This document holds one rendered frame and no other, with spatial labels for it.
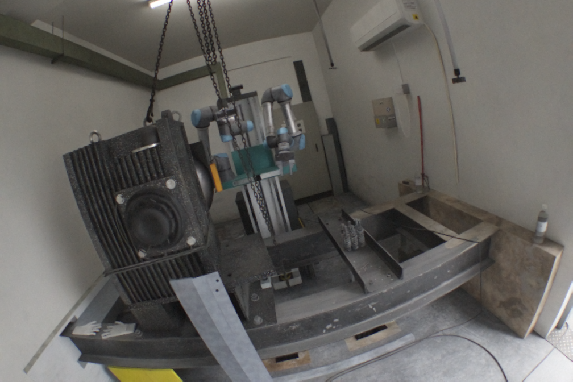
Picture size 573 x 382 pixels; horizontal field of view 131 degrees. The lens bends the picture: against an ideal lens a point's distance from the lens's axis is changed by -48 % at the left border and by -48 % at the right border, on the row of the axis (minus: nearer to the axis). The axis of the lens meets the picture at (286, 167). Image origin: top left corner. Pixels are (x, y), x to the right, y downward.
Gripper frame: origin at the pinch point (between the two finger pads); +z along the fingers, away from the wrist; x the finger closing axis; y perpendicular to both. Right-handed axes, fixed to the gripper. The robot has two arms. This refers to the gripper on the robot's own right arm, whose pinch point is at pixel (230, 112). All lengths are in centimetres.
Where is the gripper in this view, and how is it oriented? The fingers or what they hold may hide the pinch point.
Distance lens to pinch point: 127.5
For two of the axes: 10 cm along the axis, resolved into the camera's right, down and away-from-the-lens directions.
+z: 4.2, 1.1, -9.0
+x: -8.7, 3.2, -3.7
